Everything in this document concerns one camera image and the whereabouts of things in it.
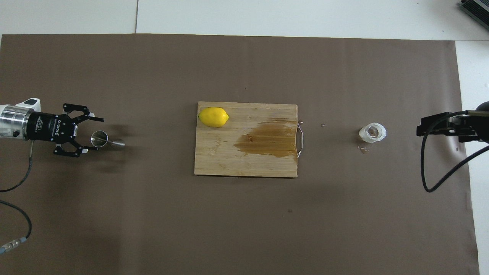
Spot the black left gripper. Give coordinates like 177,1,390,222
26,103,104,158

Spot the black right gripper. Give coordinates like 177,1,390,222
416,101,489,144

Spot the steel double jigger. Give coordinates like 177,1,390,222
90,131,125,149

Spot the crinkled clear plastic cup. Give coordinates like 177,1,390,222
358,122,387,144

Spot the brown paper table mat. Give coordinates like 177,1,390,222
0,34,480,275

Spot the black ridged device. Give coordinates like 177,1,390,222
460,0,489,21

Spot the yellow lemon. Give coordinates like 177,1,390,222
198,107,230,128

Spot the wooden cutting board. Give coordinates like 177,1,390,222
194,101,305,178

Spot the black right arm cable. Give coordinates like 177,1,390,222
420,110,489,193

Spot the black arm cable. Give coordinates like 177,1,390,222
0,138,33,253
420,110,489,193

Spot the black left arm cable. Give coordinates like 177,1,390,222
0,138,33,253

